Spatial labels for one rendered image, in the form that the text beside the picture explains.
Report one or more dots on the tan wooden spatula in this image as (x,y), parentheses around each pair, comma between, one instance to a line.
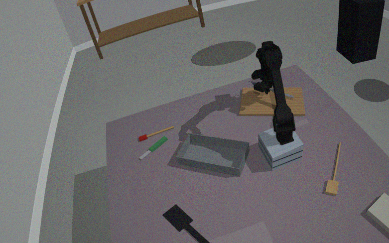
(332,185)

